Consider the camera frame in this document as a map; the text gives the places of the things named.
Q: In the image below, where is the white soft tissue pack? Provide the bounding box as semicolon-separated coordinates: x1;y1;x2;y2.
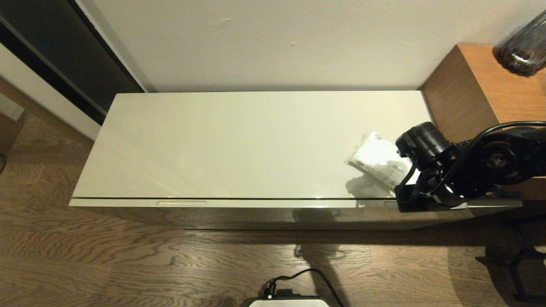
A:
345;131;416;190

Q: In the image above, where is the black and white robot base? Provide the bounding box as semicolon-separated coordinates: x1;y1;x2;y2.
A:
249;289;330;307

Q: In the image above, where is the brown wooden side cabinet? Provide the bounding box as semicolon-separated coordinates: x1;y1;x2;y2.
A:
420;44;546;201

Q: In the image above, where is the black metal stand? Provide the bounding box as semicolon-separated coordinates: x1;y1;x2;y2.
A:
474;213;546;301

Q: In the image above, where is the dark glass vase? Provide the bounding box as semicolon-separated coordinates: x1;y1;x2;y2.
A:
495;11;546;77

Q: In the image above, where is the dark door panel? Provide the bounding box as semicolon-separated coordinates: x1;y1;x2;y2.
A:
0;0;148;124

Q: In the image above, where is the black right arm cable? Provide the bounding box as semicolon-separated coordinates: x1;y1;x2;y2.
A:
435;121;546;192

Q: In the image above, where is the black base cable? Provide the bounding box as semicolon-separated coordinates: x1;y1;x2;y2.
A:
264;268;347;307

